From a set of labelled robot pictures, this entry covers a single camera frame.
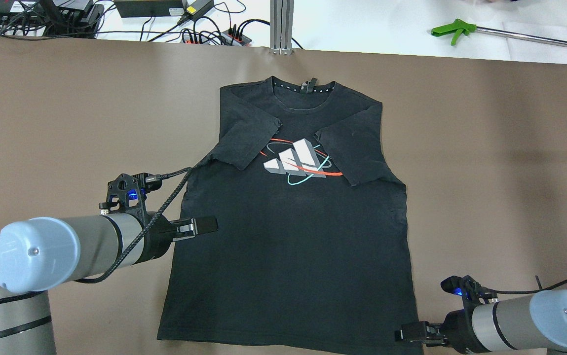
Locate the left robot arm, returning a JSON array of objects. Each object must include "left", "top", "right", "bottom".
[{"left": 0, "top": 213, "right": 218, "bottom": 355}]

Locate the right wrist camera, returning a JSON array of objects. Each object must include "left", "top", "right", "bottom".
[{"left": 440, "top": 276, "right": 498, "bottom": 304}]

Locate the aluminium vertical post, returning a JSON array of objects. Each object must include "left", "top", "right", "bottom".
[{"left": 270, "top": 0, "right": 295, "bottom": 56}]

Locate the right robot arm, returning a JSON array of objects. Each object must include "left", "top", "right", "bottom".
[{"left": 394, "top": 289, "right": 567, "bottom": 355}]

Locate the black printed t-shirt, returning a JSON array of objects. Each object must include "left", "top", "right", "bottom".
[{"left": 157, "top": 77, "right": 422, "bottom": 355}]

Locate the black power adapter box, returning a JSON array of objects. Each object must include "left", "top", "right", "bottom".
[{"left": 113, "top": 0, "right": 189, "bottom": 18}]

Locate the black electronics box with cables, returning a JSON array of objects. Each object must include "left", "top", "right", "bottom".
[{"left": 0, "top": 0, "right": 111, "bottom": 38}]

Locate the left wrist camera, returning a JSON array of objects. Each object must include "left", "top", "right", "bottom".
[{"left": 99, "top": 173, "right": 163, "bottom": 218}]

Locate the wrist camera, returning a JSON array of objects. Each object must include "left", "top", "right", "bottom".
[
  {"left": 440, "top": 276, "right": 498, "bottom": 304},
  {"left": 99, "top": 173, "right": 163, "bottom": 218}
]

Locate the green handled grabber tool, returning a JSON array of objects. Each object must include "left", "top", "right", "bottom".
[{"left": 430, "top": 18, "right": 567, "bottom": 48}]

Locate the power strip with plugs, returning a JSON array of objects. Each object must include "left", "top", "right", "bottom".
[{"left": 177, "top": 29, "right": 253, "bottom": 47}]

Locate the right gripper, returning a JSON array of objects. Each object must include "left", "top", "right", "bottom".
[{"left": 395, "top": 310, "right": 476, "bottom": 353}]

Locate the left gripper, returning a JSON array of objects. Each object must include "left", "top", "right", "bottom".
[{"left": 140, "top": 215, "right": 219, "bottom": 263}]

